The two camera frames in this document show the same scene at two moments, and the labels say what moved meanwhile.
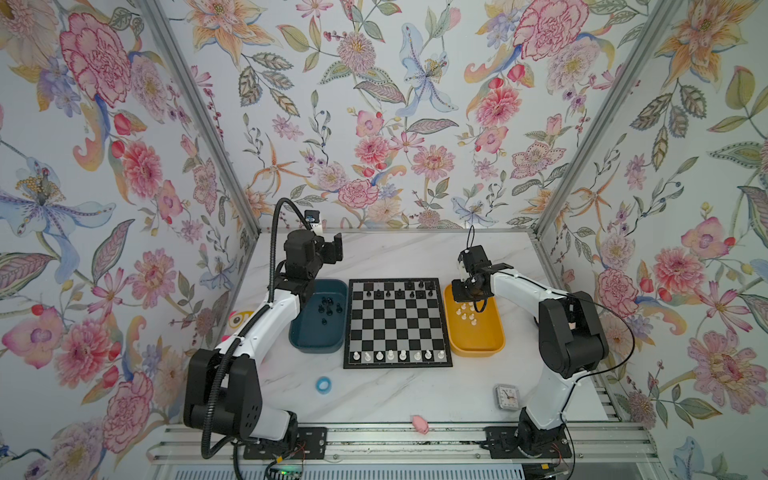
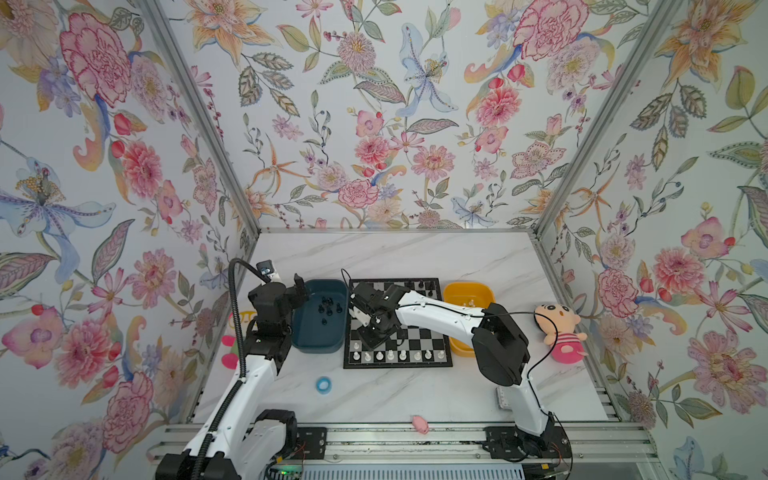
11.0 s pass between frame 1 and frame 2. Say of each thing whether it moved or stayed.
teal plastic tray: stayed
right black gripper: moved
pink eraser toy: stayed
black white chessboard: stayed
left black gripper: moved
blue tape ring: stayed
